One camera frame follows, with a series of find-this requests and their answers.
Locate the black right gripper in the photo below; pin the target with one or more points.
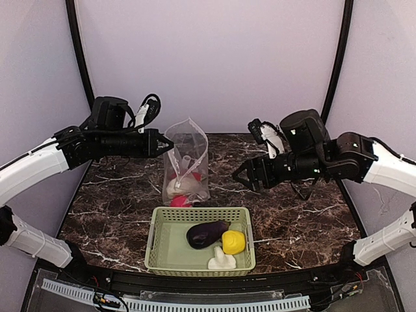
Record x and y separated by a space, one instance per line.
257 173

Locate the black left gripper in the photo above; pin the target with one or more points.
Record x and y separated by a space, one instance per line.
153 143

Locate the red chili pepper toy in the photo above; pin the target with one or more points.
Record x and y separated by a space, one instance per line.
197 176

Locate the clear zip top bag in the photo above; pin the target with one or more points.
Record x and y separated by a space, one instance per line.
190 154

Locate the white cauliflower toy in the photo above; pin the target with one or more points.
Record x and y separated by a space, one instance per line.
185 186

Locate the yellow bell pepper toy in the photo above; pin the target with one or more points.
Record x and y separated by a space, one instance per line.
233 242

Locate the purple eggplant toy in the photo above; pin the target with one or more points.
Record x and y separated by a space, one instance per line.
203 235

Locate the white mushroom toy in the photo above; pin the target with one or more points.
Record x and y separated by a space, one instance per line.
221 261

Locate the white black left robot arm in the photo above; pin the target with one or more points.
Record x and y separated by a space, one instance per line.
112 129

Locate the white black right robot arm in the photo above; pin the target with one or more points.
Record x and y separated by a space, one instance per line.
301 148

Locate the green plastic basket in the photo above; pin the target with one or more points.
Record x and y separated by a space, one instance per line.
169 254

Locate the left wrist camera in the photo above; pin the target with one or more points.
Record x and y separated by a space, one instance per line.
147 112

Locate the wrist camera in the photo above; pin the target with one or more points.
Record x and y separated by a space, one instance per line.
147 112
268 134

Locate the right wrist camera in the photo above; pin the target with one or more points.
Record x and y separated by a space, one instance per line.
268 134

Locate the white cable duct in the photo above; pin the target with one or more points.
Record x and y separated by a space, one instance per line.
159 302

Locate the black left frame post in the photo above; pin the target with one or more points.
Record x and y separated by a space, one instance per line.
78 50

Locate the black frame post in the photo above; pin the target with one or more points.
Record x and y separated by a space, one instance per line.
338 60
78 50

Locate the black front rail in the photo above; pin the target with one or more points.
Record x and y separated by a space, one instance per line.
300 272

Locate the black right frame post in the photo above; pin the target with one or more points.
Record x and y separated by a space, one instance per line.
338 60

